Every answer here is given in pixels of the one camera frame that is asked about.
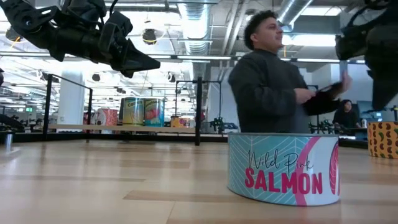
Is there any small orange flowered can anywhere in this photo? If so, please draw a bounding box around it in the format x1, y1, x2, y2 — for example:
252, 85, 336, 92
170, 115, 191, 128

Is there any carrots can yellow-green label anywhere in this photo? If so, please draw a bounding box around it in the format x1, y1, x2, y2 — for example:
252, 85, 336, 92
122, 97, 146, 127

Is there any thin black metal frame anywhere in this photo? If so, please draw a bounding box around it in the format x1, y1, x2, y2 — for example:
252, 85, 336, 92
175, 80, 222, 135

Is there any silver ventilation duct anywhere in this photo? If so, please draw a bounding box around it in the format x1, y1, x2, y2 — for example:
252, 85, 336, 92
177, 0, 216, 57

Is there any wild pink salmon can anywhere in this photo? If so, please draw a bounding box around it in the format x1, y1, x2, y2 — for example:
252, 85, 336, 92
226, 133, 341, 207

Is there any orange bean-pattern can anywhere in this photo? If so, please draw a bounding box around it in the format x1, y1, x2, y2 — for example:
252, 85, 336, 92
367, 121, 398, 160

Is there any seated person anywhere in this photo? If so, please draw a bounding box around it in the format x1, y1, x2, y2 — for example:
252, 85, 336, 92
331, 99, 361, 129

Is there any black held bag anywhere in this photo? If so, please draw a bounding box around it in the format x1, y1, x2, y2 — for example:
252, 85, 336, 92
303, 81, 345, 116

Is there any black ceiling spotlight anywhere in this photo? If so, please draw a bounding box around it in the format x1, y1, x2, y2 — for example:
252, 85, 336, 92
142, 27, 158, 46

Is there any black aluminium table frame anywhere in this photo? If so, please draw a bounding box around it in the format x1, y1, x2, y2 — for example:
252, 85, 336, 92
0, 132, 369, 149

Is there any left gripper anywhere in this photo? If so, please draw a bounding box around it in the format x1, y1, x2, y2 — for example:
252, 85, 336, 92
49, 11, 161, 78

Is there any wooden shelf black frame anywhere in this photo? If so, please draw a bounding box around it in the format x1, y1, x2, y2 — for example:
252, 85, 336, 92
42, 73, 203, 146

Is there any red labelled can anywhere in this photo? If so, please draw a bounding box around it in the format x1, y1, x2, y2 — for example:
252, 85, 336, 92
96, 108, 119, 126

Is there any tomatoes can teal label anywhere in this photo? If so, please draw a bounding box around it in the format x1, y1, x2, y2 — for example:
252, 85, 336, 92
144, 98, 165, 128

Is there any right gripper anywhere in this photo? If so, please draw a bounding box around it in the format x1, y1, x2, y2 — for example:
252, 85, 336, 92
335, 12, 398, 110

